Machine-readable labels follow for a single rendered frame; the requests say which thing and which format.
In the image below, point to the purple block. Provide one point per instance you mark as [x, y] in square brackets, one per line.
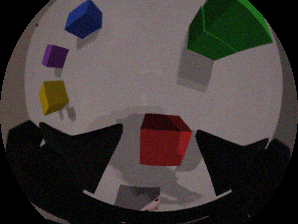
[54, 56]

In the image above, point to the yellow block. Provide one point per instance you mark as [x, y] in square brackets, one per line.
[53, 96]

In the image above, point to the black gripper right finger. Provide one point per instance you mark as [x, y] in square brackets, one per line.
[226, 161]

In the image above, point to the blue block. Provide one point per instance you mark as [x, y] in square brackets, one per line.
[84, 20]

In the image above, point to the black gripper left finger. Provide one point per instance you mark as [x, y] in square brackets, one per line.
[87, 154]

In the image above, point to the red block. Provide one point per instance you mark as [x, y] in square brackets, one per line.
[163, 140]

